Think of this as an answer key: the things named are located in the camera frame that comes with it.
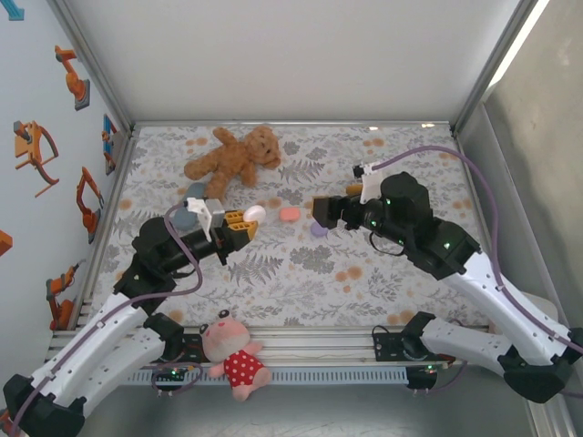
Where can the salmon pink earbud case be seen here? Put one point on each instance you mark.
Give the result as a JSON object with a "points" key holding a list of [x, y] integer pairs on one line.
{"points": [[289, 214]]}

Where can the pink plush toy red dress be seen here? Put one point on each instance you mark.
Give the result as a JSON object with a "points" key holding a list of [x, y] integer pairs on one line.
{"points": [[241, 364]]}

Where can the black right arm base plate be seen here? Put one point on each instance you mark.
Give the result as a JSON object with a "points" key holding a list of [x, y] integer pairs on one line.
{"points": [[387, 346]]}

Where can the blue and orange machine sticker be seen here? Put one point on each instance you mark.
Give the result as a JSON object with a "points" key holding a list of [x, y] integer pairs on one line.
{"points": [[109, 136]]}

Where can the aluminium front rail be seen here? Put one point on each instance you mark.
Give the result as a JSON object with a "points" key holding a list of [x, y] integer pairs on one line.
{"points": [[319, 348]]}

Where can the white earbud case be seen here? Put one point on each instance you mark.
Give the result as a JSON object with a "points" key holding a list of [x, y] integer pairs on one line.
{"points": [[254, 214]]}

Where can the small orange block sticker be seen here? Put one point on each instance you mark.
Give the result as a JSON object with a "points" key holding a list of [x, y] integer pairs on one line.
{"points": [[4, 241]]}

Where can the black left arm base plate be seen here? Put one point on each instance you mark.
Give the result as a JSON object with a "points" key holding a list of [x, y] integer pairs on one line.
{"points": [[191, 343]]}

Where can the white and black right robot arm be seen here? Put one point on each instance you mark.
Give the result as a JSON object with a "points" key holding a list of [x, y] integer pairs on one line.
{"points": [[496, 309]]}

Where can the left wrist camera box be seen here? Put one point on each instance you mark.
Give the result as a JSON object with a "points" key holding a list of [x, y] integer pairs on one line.
{"points": [[200, 209]]}

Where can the aluminium side rail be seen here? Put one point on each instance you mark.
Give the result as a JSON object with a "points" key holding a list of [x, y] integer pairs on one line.
{"points": [[469, 182], [117, 182]]}

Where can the purple earbud case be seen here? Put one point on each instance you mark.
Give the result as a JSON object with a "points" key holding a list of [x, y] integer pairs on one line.
{"points": [[317, 231]]}

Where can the small black controller board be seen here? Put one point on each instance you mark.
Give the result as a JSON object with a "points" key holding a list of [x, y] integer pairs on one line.
{"points": [[175, 372], [421, 378]]}

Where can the aluminium frame post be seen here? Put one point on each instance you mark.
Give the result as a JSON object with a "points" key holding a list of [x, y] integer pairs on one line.
{"points": [[495, 64], [95, 64]]}

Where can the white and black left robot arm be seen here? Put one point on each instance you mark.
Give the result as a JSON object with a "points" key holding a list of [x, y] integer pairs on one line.
{"points": [[100, 355]]}

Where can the brown teddy bear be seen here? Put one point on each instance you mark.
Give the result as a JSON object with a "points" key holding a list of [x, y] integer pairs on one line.
{"points": [[232, 159]]}

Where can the floral table mat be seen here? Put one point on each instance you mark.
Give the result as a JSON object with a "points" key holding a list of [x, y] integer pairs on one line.
{"points": [[264, 314]]}

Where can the orange gripper claw sticker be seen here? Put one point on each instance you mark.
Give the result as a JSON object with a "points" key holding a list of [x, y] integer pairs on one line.
{"points": [[32, 145]]}

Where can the aluminium back rail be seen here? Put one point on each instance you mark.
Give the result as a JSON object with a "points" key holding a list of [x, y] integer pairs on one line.
{"points": [[291, 123]]}

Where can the blue-grey pouch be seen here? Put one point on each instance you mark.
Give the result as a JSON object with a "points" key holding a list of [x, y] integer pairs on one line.
{"points": [[183, 220]]}

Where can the blue wall sticker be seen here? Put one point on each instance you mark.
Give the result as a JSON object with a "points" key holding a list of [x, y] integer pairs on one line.
{"points": [[13, 11]]}

